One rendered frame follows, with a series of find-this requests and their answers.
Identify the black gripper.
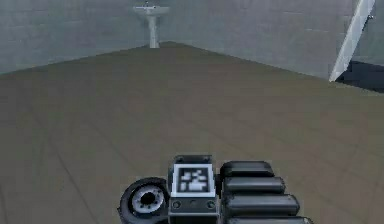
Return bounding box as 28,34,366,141
117,176,171,224

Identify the white pedestal sink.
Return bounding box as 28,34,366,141
132,0,171,50

